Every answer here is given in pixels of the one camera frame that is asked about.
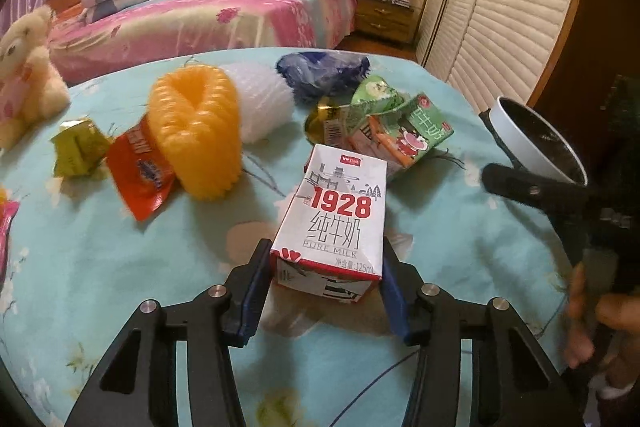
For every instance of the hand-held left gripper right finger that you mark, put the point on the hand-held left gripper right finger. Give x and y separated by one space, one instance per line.
395 307

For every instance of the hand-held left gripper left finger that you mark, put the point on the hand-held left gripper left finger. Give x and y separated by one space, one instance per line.
250 302

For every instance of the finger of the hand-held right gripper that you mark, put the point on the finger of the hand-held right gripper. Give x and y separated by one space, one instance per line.
540 194
500 139

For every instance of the white trash bin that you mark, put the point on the white trash bin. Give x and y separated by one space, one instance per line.
530 142

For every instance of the crushed green milk carton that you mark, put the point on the crushed green milk carton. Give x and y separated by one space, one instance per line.
400 137

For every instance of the white red milk carton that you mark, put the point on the white red milk carton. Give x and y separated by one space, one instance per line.
335 217

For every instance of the orange foam fruit net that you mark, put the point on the orange foam fruit net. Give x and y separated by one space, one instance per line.
200 132

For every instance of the blue plastic bag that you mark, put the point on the blue plastic bag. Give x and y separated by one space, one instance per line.
315 74

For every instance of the yellow green snack wrapper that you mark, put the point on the yellow green snack wrapper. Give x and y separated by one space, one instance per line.
80 147

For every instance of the person's right forearm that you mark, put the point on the person's right forearm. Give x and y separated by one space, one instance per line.
620 407

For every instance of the person's right hand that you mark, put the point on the person's right hand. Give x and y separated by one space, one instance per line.
615 317

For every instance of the cream louvered wardrobe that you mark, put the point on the cream louvered wardrobe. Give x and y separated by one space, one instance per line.
500 32

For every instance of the teal floral tablecloth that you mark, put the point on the teal floral tablecloth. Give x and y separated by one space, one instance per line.
100 282

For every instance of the wooden nightstand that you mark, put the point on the wooden nightstand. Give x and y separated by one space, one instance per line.
382 19

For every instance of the red snack wrapper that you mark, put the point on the red snack wrapper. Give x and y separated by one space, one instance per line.
140 172

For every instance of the gold crumpled package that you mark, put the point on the gold crumpled package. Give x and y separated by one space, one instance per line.
320 123

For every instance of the white foam fruit net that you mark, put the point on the white foam fruit net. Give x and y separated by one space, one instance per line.
265 102

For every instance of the pink wrapper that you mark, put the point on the pink wrapper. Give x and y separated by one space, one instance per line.
6 232

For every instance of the bed with pink floral sheet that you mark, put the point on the bed with pink floral sheet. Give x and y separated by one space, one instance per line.
200 17

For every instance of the beige teddy bear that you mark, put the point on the beige teddy bear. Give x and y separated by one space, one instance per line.
30 77

